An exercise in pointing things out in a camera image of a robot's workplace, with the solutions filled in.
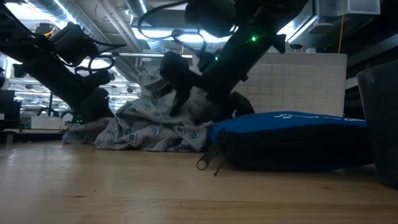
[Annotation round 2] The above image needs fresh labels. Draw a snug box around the yellow cable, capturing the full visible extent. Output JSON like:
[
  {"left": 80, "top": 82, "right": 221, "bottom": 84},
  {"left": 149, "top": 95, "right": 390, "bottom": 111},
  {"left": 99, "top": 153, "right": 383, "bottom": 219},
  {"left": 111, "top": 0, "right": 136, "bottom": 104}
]
[{"left": 337, "top": 0, "right": 348, "bottom": 54}]

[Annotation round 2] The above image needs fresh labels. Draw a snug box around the white background box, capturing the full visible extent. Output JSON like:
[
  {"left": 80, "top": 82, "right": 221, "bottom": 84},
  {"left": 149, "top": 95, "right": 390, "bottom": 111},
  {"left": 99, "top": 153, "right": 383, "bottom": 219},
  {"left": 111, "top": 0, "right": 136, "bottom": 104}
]
[{"left": 30, "top": 115, "right": 65, "bottom": 130}]

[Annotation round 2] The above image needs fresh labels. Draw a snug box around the blue first aid pouch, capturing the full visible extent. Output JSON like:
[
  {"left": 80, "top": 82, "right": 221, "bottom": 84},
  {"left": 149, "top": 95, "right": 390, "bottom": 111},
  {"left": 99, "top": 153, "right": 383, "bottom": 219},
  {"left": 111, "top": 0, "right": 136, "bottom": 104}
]
[{"left": 195, "top": 111, "right": 374, "bottom": 177}]

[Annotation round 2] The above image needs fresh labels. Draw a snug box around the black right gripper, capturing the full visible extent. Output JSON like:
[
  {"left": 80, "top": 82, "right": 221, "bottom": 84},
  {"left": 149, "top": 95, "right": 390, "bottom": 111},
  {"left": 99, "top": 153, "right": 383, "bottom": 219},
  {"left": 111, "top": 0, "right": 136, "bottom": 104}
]
[{"left": 159, "top": 51, "right": 256, "bottom": 123}]

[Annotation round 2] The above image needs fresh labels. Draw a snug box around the grey diamond-patterned cloth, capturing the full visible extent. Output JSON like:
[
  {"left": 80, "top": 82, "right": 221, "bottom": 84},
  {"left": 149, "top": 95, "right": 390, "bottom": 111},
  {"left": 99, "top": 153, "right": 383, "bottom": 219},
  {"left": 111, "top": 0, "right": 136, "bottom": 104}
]
[{"left": 62, "top": 68, "right": 224, "bottom": 153}]

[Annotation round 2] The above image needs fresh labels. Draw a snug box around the grey plastic tray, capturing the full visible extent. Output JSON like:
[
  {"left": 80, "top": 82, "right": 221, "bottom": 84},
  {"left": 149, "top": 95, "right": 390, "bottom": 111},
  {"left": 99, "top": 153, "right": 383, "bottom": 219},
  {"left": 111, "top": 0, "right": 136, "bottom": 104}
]
[{"left": 356, "top": 60, "right": 398, "bottom": 189}]

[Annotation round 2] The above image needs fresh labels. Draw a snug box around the white perforated plastic basket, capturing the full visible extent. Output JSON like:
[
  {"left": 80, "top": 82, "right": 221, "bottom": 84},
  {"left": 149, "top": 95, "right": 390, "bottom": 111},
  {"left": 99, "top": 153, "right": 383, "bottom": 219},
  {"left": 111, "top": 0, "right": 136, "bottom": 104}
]
[{"left": 231, "top": 52, "right": 348, "bottom": 118}]

